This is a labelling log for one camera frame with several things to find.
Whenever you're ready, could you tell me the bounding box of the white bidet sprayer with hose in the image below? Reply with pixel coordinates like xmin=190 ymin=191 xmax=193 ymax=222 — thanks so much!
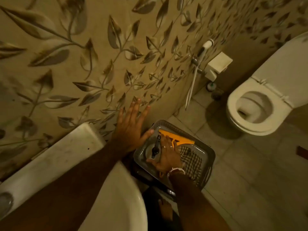
xmin=184 ymin=38 xmax=215 ymax=111

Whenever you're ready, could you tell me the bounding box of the person's right forearm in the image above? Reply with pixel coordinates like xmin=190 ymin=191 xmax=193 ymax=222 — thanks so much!
xmin=168 ymin=172 xmax=231 ymax=231

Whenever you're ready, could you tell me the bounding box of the white toilet paper holder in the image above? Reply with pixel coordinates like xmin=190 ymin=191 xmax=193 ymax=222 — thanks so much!
xmin=204 ymin=51 xmax=233 ymax=82

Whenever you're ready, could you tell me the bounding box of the toilet brush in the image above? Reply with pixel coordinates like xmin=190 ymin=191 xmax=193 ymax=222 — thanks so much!
xmin=206 ymin=81 xmax=224 ymax=100

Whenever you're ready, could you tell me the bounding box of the dark square floor drain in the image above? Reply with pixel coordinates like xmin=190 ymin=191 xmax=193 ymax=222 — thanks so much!
xmin=296 ymin=146 xmax=308 ymax=159

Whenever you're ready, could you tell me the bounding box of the red and white beaded bracelet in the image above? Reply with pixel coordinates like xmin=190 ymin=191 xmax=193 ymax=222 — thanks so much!
xmin=167 ymin=167 xmax=186 ymax=178

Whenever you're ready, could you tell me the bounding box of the orange plastic squeegee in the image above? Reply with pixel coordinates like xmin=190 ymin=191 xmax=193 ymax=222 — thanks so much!
xmin=158 ymin=129 xmax=195 ymax=148

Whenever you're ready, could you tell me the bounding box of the person's right hand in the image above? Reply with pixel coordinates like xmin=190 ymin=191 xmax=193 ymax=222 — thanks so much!
xmin=146 ymin=134 xmax=184 ymax=175

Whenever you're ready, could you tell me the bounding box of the person's left forearm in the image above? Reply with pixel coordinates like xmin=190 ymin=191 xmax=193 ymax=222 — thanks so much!
xmin=0 ymin=144 xmax=135 ymax=231

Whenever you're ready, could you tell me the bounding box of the white spray bottle black trigger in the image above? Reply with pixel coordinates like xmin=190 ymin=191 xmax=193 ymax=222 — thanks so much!
xmin=144 ymin=134 xmax=167 ymax=164

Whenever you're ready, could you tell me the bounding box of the person's bare foot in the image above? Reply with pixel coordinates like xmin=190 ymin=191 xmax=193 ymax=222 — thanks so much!
xmin=158 ymin=198 xmax=174 ymax=222

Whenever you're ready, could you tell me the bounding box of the checkered cloth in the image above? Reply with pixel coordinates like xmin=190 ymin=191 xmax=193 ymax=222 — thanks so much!
xmin=179 ymin=146 xmax=202 ymax=182

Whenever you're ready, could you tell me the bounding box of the grey plastic tray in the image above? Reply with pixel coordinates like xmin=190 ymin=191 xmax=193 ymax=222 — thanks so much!
xmin=133 ymin=119 xmax=216 ymax=190

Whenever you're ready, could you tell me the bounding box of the person's left hand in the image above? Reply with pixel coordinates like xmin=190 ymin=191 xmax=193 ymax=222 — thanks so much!
xmin=110 ymin=98 xmax=154 ymax=156

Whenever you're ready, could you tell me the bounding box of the white ceramic sink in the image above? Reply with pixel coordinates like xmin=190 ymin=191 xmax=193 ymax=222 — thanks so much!
xmin=0 ymin=122 xmax=149 ymax=231

